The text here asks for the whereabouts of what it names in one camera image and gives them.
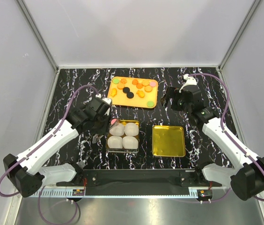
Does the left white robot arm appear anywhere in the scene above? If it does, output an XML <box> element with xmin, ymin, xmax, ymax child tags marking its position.
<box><xmin>3</xmin><ymin>94</ymin><xmax>112</xmax><ymax>197</ymax></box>

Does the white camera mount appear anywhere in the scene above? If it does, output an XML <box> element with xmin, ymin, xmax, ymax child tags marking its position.
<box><xmin>179</xmin><ymin>74</ymin><xmax>197</xmax><ymax>93</ymax></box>

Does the purple cable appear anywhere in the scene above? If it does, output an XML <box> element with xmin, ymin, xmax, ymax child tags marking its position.
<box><xmin>188</xmin><ymin>72</ymin><xmax>264</xmax><ymax>203</ymax></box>
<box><xmin>0</xmin><ymin>84</ymin><xmax>100</xmax><ymax>222</ymax></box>

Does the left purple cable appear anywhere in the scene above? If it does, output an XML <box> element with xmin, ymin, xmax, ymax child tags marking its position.
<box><xmin>0</xmin><ymin>84</ymin><xmax>100</xmax><ymax>222</ymax></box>

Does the gold tin with cups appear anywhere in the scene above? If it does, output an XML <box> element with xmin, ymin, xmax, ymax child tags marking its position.
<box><xmin>106</xmin><ymin>119</ymin><xmax>140</xmax><ymax>154</ymax></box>

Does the pink cookie top right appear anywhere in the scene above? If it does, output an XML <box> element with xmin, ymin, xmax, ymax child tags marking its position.
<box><xmin>150</xmin><ymin>81</ymin><xmax>157</xmax><ymax>87</ymax></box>

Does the green cookie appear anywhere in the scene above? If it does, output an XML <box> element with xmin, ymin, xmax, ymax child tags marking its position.
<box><xmin>112</xmin><ymin>78</ymin><xmax>120</xmax><ymax>84</ymax></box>
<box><xmin>147</xmin><ymin>101</ymin><xmax>154</xmax><ymax>107</ymax></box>

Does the gold tin lid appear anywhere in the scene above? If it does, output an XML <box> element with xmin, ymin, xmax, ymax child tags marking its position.
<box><xmin>152</xmin><ymin>126</ymin><xmax>186</xmax><ymax>157</ymax></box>

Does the orange flower cookie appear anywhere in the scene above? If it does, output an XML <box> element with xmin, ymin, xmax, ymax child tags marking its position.
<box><xmin>132</xmin><ymin>80</ymin><xmax>138</xmax><ymax>85</ymax></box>

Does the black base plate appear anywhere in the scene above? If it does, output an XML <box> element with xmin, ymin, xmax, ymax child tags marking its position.
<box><xmin>57</xmin><ymin>169</ymin><xmax>221</xmax><ymax>197</ymax></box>

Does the green cookie top left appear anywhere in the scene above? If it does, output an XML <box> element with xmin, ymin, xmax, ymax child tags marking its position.
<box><xmin>112</xmin><ymin>78</ymin><xmax>120</xmax><ymax>84</ymax></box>

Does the orange plastic tray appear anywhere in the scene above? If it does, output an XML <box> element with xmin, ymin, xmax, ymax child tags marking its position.
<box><xmin>107</xmin><ymin>76</ymin><xmax>158</xmax><ymax>109</ymax></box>

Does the orange round cookie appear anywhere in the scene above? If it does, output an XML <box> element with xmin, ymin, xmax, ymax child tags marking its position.
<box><xmin>144</xmin><ymin>85</ymin><xmax>153</xmax><ymax>92</ymax></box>
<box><xmin>117</xmin><ymin>83</ymin><xmax>125</xmax><ymax>90</ymax></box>

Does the orange fish cookie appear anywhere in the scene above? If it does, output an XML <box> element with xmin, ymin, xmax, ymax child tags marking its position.
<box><xmin>136</xmin><ymin>90</ymin><xmax>145</xmax><ymax>98</ymax></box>
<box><xmin>110</xmin><ymin>88</ymin><xmax>117</xmax><ymax>97</ymax></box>

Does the black round cookie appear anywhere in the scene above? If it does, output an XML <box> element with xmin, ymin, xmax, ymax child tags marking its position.
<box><xmin>123</xmin><ymin>87</ymin><xmax>130</xmax><ymax>93</ymax></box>
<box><xmin>127</xmin><ymin>92</ymin><xmax>134</xmax><ymax>98</ymax></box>

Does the green cookie bottom right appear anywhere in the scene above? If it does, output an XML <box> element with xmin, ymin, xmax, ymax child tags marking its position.
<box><xmin>147</xmin><ymin>101</ymin><xmax>154</xmax><ymax>107</ymax></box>

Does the orange shell cookie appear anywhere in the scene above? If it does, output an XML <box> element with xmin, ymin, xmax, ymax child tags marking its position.
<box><xmin>120</xmin><ymin>79</ymin><xmax>127</xmax><ymax>84</ymax></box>

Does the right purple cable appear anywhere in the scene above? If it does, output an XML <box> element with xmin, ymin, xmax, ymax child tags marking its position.
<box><xmin>188</xmin><ymin>72</ymin><xmax>264</xmax><ymax>203</ymax></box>

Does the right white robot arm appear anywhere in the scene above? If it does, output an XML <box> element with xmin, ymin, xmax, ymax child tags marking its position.
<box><xmin>161</xmin><ymin>85</ymin><xmax>264</xmax><ymax>201</ymax></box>

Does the orange round cookie left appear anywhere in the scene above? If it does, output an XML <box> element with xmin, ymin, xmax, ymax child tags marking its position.
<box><xmin>117</xmin><ymin>83</ymin><xmax>125</xmax><ymax>90</ymax></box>

